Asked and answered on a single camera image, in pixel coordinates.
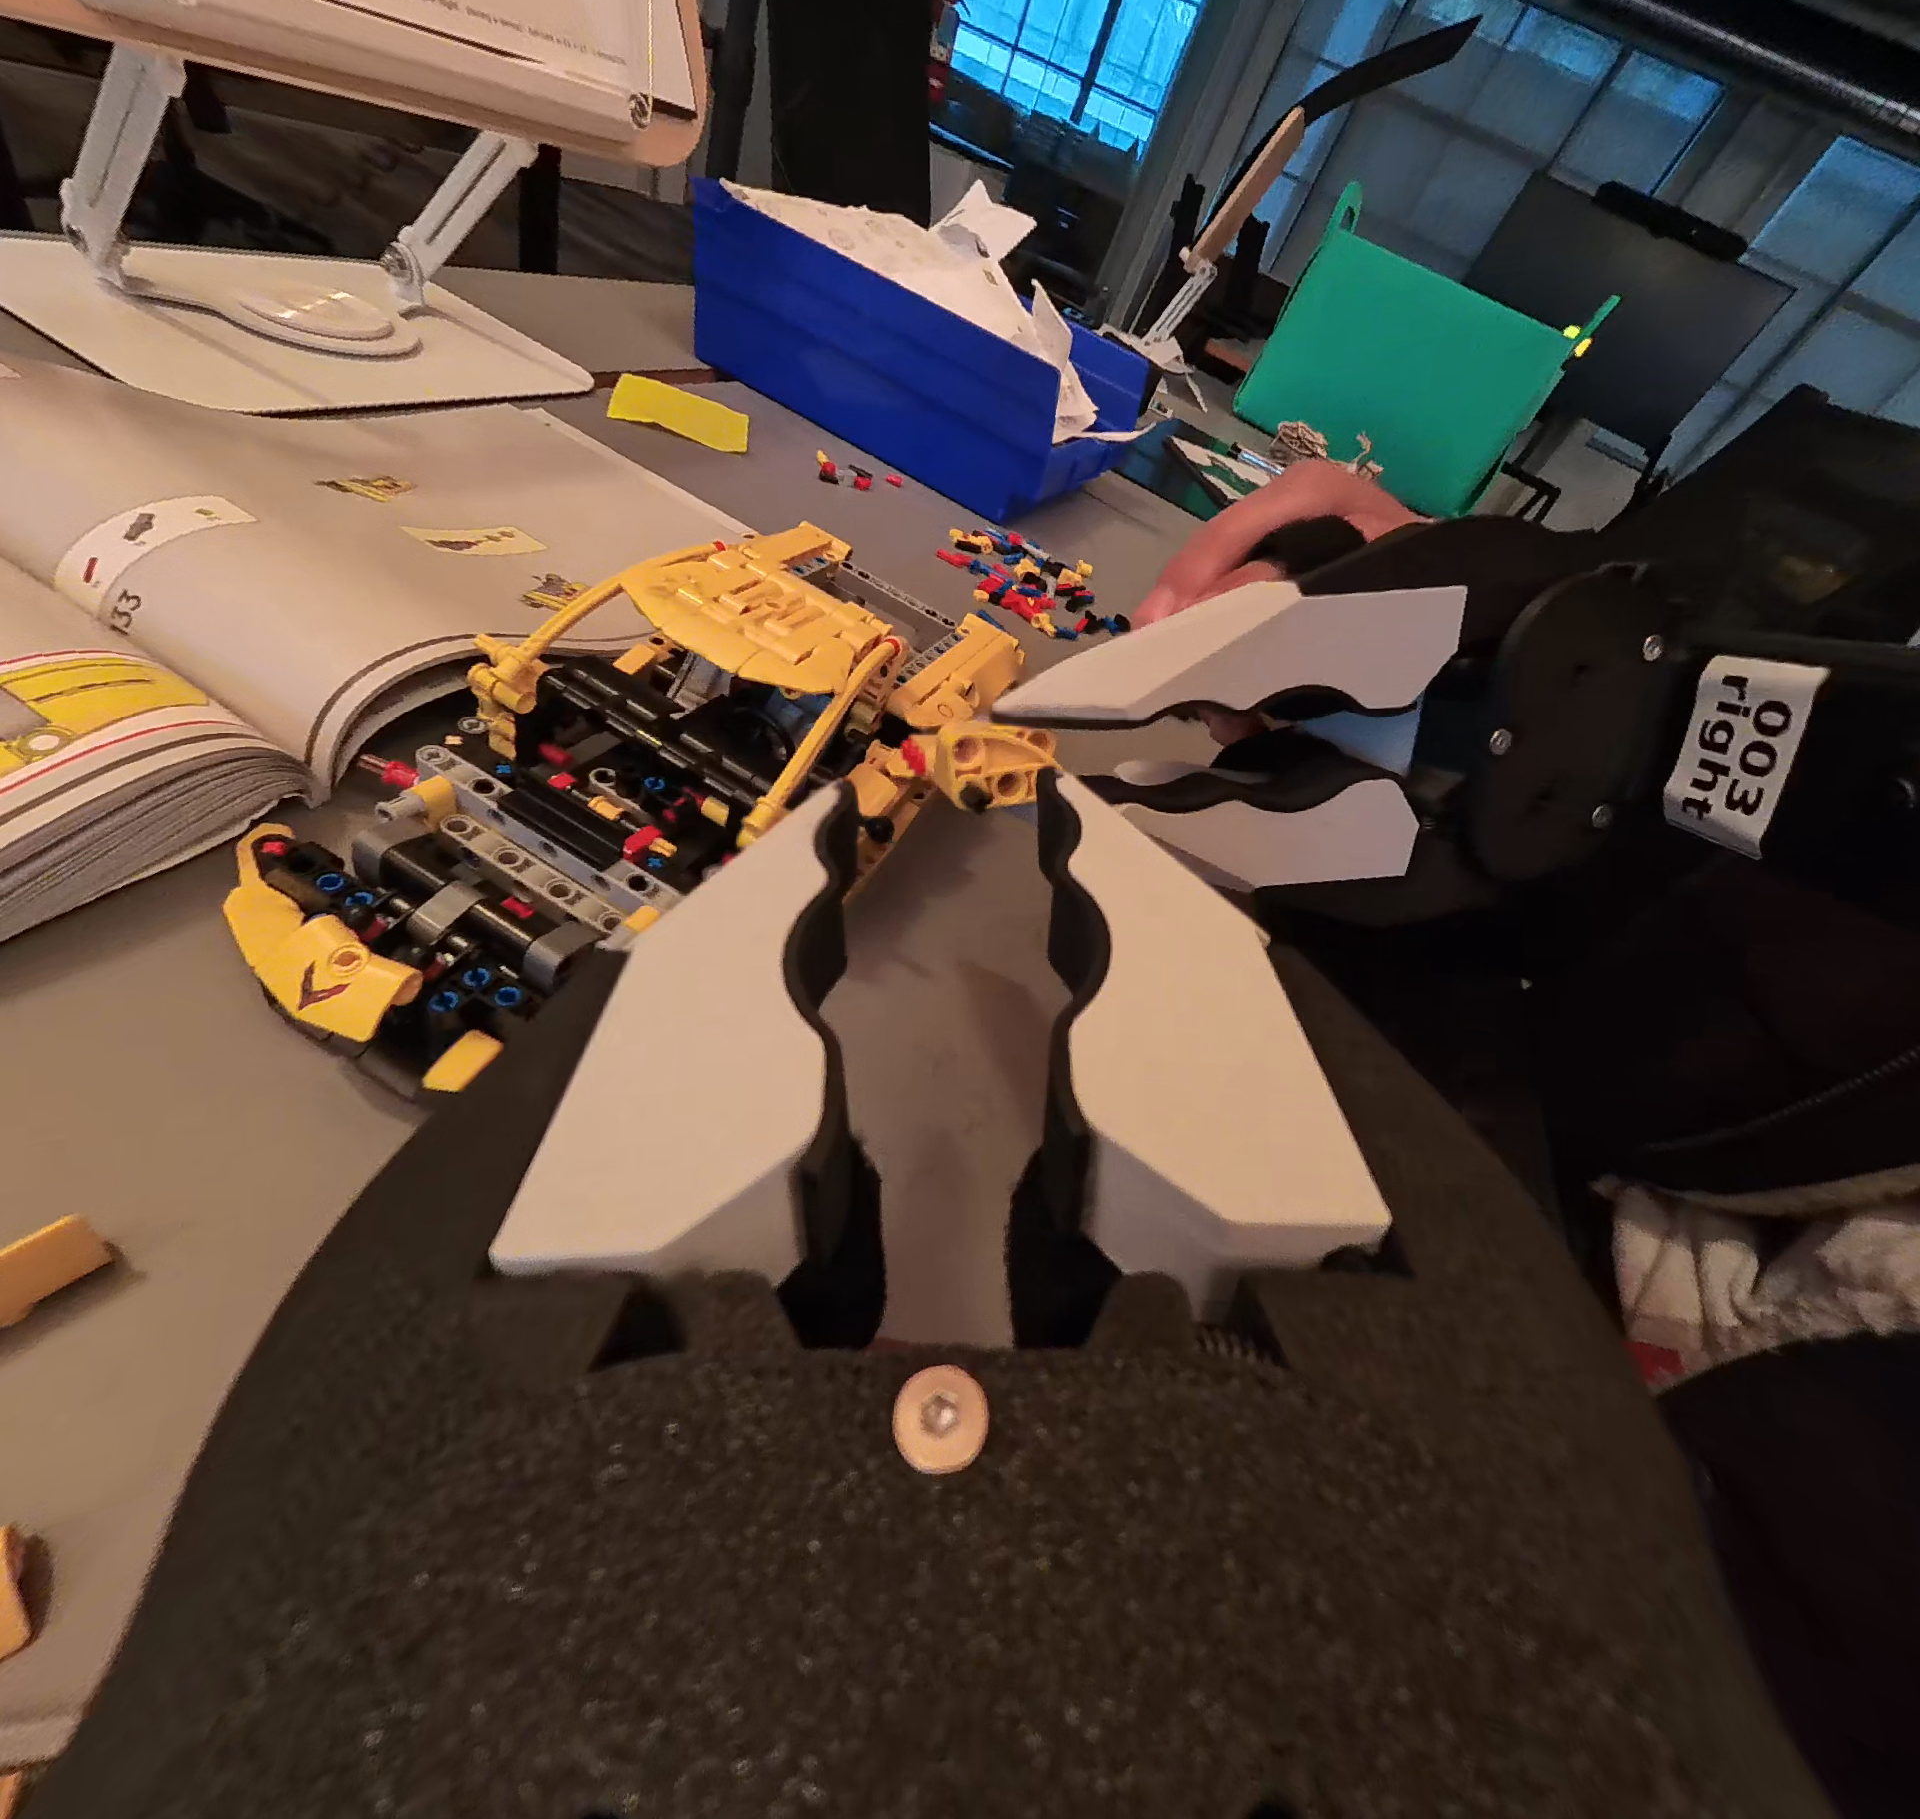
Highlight person's dark trousers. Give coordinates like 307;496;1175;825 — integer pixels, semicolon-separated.
1658;1331;1920;1819

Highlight glass partition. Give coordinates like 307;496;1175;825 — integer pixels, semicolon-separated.
1229;0;1920;500

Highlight paned window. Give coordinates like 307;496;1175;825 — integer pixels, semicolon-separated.
886;0;1236;166

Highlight person's right hand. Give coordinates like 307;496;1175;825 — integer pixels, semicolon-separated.
1132;460;1429;630

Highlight brown brick model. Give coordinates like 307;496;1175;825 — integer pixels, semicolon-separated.
1268;420;1389;481

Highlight dark monitor screen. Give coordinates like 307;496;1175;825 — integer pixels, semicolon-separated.
1462;175;1800;464

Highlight dark standing board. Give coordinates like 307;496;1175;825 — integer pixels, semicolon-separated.
705;0;944;225

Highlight person's white shirt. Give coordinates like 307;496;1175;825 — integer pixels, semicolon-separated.
1611;1173;1920;1390

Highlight person's fleece-lined dark jacket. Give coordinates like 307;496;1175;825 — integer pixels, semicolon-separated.
1498;860;1920;1223

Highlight instruction booklet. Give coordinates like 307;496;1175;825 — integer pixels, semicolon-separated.
0;356;760;945

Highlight yellow brick car model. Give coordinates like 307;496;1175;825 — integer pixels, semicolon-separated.
220;520;1051;1104

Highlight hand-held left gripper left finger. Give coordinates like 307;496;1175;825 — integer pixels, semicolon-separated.
492;782;892;1349

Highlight white board stand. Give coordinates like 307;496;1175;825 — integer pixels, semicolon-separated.
0;40;598;420

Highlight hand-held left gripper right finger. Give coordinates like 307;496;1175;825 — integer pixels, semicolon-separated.
1009;767;1398;1349

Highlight grey desk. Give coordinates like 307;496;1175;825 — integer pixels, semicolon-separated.
0;259;1292;1819

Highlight green box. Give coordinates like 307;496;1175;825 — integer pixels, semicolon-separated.
1233;183;1624;521

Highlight yellow paper strip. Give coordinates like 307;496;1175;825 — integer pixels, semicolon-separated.
608;370;750;454

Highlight pile of small colourful pins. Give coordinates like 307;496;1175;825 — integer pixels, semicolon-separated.
938;524;1135;643

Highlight green baseplate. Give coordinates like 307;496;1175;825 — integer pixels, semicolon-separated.
1161;424;1294;520

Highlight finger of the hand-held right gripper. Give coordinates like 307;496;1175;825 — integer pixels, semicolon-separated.
1068;726;1423;894
990;582;1472;732

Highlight blue plastic bin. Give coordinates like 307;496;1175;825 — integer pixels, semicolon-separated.
692;175;1157;524

